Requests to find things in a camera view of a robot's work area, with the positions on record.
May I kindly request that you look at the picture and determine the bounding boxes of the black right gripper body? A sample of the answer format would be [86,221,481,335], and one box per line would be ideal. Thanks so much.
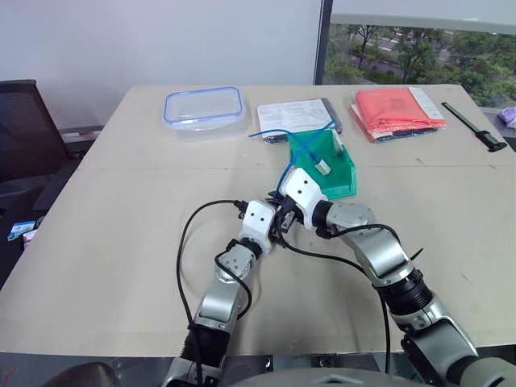
[281,194,306,235]

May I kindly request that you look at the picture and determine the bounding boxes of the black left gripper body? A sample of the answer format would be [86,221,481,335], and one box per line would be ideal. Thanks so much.
[268,203,284,244]

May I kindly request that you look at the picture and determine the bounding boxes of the blue network cable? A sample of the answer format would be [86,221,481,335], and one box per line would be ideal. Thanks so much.
[247,125,336,193]

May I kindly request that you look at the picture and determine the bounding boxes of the green plastic bin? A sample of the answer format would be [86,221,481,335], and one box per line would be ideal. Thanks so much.
[287,127,360,201]

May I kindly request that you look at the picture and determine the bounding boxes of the printed paper manual in bag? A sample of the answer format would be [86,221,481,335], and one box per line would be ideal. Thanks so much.
[256,98,344,144]

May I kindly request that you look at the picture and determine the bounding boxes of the clear container with blue rim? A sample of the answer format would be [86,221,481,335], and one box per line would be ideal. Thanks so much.
[162,86,248,144]

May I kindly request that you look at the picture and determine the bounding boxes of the red packet in plastic bag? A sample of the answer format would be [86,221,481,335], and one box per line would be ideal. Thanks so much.
[347,86,448,144]

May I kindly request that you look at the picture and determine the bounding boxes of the grey robot torso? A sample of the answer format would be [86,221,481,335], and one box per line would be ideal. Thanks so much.
[225,364,420,387]

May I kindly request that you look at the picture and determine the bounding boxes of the black caliper tool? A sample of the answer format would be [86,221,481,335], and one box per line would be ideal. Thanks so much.
[440,101,509,154]

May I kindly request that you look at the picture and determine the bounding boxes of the purple object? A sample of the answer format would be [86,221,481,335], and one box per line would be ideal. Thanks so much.
[496,106,516,130]

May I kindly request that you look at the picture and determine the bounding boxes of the small colourful box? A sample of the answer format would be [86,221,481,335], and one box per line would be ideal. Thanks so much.
[6,220,40,243]

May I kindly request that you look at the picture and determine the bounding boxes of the black office chair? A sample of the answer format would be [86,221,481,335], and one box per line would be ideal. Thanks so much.
[0,78,84,217]

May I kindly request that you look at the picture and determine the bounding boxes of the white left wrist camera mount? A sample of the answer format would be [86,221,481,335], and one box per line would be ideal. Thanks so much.
[237,199,277,256]

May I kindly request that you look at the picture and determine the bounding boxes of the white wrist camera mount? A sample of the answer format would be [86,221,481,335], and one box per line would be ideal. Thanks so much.
[279,166,328,231]
[237,199,277,256]

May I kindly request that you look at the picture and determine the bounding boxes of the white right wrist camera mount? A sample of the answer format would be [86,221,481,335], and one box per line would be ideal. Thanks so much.
[279,166,328,231]

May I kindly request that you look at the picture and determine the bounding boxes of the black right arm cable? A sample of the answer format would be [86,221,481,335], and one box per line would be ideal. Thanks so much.
[275,223,404,376]

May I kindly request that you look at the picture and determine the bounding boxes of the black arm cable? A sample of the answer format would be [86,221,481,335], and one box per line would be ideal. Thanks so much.
[275,223,404,376]
[175,198,248,387]

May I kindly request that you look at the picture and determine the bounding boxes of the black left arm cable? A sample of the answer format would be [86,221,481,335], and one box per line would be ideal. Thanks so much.
[175,198,248,387]

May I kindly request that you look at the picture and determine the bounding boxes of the dark window frame post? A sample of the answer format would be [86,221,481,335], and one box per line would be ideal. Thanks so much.
[313,0,334,86]

